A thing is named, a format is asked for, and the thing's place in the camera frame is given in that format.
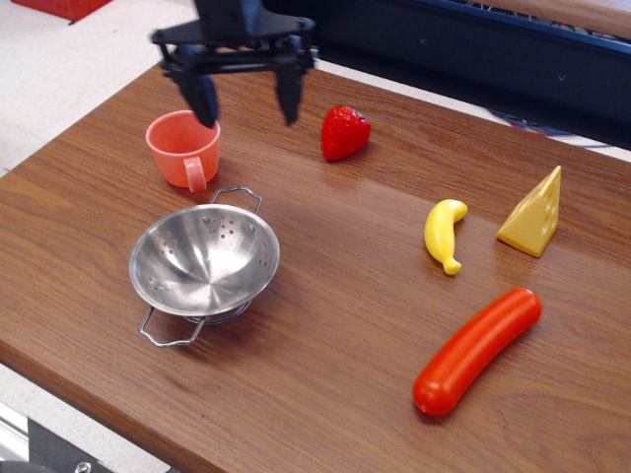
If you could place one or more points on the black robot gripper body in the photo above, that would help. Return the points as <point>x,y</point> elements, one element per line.
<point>230,37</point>

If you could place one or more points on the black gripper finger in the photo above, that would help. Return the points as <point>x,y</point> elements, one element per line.
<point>289,91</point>
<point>199,92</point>

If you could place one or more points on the yellow plastic toy banana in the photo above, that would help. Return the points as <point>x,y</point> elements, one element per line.
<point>439,233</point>

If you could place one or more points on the pink plastic cup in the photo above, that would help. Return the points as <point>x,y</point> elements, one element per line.
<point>186,152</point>

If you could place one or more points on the red plastic toy strawberry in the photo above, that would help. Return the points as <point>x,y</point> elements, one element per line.
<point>344,132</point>

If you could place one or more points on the red box on floor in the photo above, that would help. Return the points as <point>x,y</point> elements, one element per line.
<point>71,10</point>

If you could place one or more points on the yellow plastic cheese wedge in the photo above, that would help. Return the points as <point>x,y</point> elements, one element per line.
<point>533,222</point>

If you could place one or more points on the wooden board top right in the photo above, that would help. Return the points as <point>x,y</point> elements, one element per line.
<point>604,16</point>

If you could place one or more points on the red plastic toy sausage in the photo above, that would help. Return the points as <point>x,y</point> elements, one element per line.
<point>456,366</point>

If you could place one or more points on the steel colander with wire handles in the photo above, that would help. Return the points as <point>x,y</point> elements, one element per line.
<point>205,263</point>

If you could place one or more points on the grey metal bracket with screw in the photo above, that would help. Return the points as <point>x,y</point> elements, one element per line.
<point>107,452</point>

